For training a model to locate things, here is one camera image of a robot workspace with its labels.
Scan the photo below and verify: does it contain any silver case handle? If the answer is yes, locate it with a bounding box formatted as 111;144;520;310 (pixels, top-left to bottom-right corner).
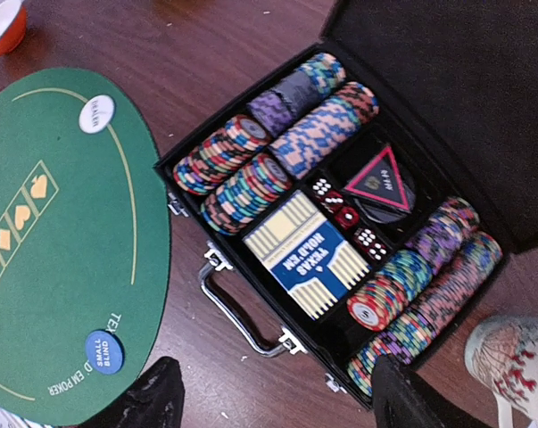
198;241;308;358

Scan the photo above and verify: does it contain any orange white bowl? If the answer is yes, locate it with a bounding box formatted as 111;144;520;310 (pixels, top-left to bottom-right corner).
0;0;27;56

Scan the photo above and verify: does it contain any round green poker mat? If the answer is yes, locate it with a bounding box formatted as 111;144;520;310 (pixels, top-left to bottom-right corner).
0;68;170;425

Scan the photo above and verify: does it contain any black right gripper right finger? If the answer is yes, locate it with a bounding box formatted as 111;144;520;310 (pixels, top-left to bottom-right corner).
371;355;485;428

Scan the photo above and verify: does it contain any blue texas holdem card box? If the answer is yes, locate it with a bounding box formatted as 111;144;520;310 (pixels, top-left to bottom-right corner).
244;191;371;320

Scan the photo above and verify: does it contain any black poker chip case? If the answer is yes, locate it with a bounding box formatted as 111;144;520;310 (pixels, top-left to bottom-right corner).
156;1;538;407

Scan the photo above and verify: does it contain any triangular black red plaque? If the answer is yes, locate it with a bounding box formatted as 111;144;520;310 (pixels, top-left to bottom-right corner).
343;145;411;212

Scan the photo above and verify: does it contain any white dealer button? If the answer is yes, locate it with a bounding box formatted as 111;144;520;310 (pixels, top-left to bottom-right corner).
79;95;115;135

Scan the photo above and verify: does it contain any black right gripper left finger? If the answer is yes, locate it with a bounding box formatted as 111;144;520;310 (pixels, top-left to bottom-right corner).
80;357;185;428

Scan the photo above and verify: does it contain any blue small blind button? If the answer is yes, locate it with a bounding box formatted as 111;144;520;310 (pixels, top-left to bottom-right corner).
85;330;124;375

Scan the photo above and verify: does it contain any red translucent dice row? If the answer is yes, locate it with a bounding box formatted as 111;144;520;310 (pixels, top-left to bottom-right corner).
310;176;389;264

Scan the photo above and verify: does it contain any white patterned ceramic mug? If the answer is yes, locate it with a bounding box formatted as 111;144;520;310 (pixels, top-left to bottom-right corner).
464;316;538;427

